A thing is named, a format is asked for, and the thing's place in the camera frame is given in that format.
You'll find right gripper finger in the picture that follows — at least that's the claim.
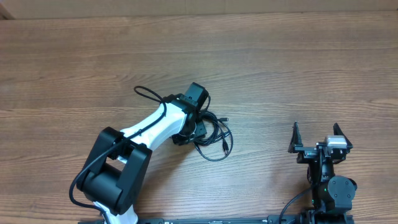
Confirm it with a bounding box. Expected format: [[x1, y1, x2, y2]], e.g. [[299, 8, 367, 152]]
[[288, 121, 303, 153], [333, 123, 353, 152]]

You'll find black usb cable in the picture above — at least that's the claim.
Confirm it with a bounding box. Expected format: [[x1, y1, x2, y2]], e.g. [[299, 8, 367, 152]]
[[193, 110, 234, 162]]

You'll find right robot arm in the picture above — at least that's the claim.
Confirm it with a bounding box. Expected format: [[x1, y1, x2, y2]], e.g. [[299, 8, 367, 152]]
[[279, 122, 358, 223]]

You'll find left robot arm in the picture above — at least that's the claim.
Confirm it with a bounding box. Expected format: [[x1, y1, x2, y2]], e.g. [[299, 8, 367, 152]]
[[69, 83, 210, 223]]

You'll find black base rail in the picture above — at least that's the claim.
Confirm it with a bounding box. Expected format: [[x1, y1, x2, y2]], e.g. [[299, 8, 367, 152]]
[[137, 214, 354, 224]]

